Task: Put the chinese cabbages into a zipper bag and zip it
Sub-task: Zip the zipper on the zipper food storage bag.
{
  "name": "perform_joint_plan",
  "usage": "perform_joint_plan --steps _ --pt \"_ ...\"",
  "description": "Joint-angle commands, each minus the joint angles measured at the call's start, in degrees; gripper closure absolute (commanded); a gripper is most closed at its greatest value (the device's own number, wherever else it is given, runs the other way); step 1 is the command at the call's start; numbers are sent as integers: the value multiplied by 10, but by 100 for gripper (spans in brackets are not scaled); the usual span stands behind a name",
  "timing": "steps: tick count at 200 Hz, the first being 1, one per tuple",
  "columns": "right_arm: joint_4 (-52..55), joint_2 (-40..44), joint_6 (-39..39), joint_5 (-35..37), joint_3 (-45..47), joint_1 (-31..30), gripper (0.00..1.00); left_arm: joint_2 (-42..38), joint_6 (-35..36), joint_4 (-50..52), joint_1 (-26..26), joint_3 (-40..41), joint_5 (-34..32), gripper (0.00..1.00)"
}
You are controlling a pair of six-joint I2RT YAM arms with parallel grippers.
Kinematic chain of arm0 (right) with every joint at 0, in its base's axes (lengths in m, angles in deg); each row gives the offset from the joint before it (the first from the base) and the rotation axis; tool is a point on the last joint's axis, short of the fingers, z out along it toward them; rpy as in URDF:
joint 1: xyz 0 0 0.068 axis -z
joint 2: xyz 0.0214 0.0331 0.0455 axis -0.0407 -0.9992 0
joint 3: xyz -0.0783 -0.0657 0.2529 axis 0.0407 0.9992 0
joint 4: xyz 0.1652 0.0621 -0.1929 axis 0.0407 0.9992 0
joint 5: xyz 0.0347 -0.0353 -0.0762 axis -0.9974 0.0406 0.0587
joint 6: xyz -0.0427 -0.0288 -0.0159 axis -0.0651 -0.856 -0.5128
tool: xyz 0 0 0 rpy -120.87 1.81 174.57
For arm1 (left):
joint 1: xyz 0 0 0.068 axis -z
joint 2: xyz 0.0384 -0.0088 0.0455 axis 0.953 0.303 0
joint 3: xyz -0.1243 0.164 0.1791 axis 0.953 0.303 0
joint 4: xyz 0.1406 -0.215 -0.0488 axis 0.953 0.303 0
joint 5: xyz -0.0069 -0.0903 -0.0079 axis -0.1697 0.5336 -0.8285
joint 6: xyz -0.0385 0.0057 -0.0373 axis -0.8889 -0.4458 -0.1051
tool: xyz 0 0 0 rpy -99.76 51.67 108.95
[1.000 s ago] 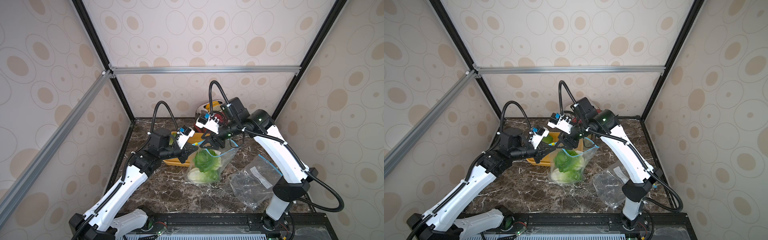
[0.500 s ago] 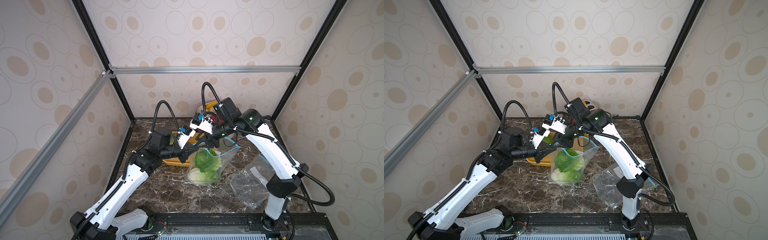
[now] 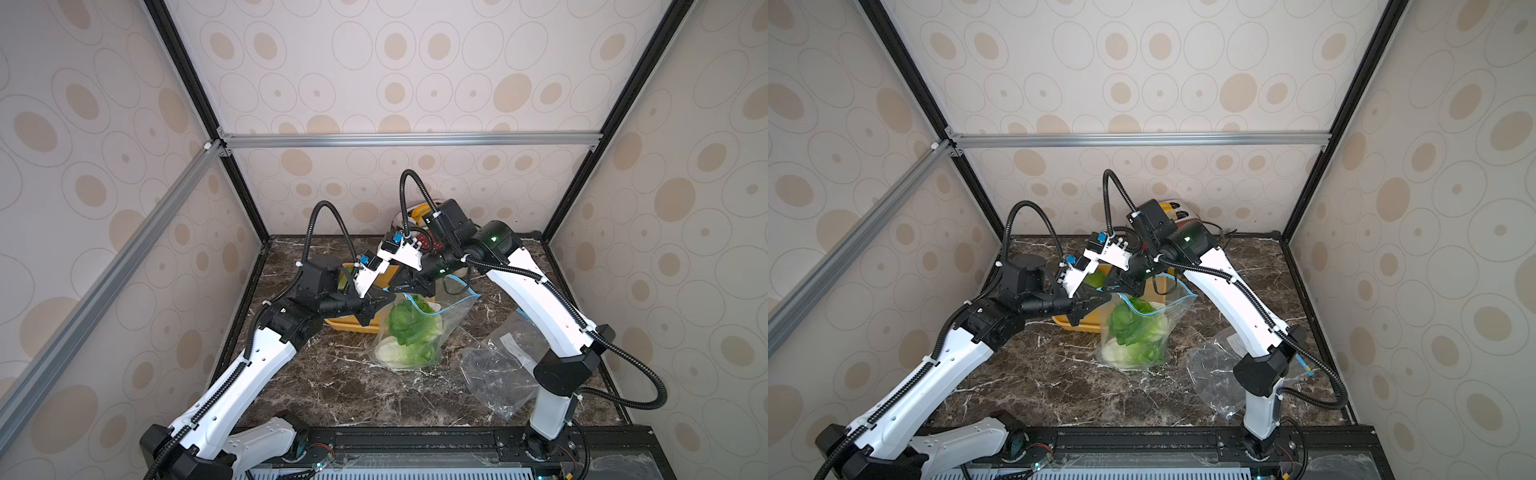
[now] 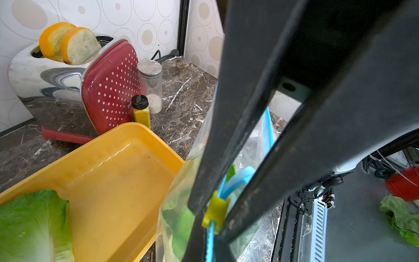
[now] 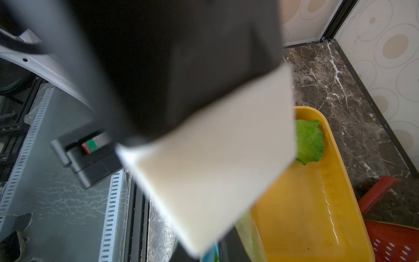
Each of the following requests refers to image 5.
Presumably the clear zipper bag blue seal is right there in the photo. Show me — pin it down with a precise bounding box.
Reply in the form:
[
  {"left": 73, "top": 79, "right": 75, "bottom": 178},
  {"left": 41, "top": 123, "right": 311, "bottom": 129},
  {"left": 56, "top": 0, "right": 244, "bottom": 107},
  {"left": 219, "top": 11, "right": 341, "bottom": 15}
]
[{"left": 201, "top": 211, "right": 267, "bottom": 262}]

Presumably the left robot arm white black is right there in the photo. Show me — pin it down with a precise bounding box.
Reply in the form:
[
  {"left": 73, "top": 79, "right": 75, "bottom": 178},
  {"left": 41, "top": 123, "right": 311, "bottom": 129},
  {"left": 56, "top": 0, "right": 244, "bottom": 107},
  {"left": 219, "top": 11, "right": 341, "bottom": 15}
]
[{"left": 1, "top": 47, "right": 91, "bottom": 108}]

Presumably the yellow rectangular tray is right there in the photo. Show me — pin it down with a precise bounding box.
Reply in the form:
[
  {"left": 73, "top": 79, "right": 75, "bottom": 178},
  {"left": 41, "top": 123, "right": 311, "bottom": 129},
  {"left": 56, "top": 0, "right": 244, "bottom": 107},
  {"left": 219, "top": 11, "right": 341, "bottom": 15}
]
[{"left": 251, "top": 106, "right": 374, "bottom": 262}]

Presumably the red chrome toaster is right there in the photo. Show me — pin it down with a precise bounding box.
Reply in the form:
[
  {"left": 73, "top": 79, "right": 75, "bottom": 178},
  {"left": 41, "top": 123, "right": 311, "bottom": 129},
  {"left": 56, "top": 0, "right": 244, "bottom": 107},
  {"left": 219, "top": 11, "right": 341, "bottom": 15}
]
[{"left": 358, "top": 176, "right": 419, "bottom": 262}]

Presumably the black frame post left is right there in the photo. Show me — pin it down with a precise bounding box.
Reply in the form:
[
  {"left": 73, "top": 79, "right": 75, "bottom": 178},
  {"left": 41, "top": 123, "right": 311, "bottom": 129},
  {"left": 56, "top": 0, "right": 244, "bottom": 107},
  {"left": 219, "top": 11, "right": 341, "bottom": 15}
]
[{"left": 321, "top": 0, "right": 358, "bottom": 41}]

